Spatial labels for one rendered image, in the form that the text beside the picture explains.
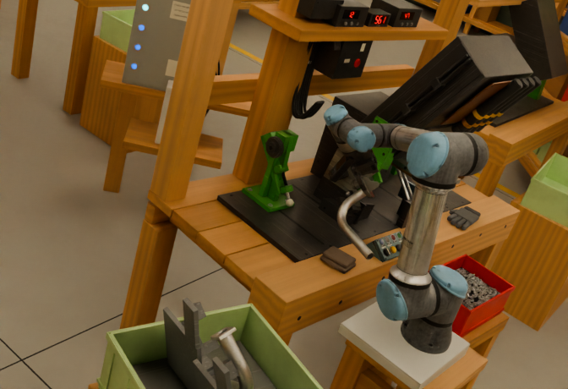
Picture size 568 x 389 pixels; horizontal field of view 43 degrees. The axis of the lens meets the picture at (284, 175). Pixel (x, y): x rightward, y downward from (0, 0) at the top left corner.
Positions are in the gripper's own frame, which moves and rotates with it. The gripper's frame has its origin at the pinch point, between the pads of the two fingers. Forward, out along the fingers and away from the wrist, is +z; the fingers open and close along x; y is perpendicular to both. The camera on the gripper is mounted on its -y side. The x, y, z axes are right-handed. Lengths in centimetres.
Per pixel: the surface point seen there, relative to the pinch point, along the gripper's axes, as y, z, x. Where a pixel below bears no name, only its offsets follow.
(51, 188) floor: -180, 25, 121
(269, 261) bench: -33.3, -8.2, -26.4
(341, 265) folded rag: -13.1, 3.5, -26.6
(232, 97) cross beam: -33, -37, 28
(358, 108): 4.0, -6.2, 38.4
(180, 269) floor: -116, 65, 66
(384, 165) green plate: 6.7, 5.6, 16.0
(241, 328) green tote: -36, -21, -61
